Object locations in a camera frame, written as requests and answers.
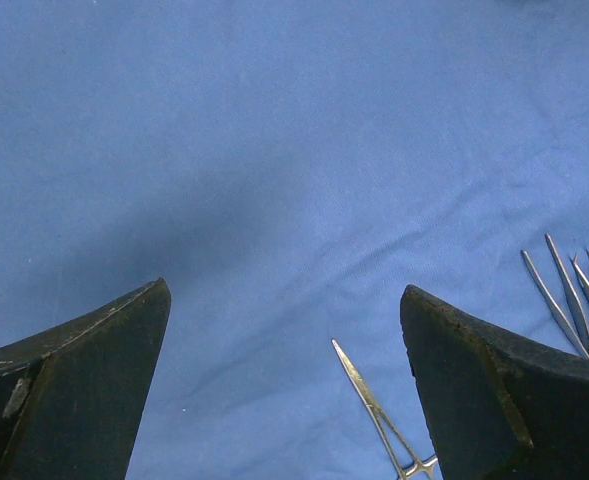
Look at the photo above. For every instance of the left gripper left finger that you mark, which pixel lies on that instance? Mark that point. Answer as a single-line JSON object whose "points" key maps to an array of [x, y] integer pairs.
{"points": [[72, 396]]}

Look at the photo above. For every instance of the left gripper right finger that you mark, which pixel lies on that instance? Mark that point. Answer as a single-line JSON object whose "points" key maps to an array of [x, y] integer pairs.
{"points": [[497, 405]]}

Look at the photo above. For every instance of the remaining ring-handled clamp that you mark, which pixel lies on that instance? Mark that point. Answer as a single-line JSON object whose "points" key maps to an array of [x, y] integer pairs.
{"points": [[382, 422]]}

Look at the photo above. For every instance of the long serrated steel forceps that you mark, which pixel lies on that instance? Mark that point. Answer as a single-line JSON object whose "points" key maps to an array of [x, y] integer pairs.
{"points": [[574, 325]]}

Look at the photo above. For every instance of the blue surgical cloth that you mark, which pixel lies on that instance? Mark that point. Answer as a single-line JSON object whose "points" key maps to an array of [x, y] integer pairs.
{"points": [[288, 168]]}

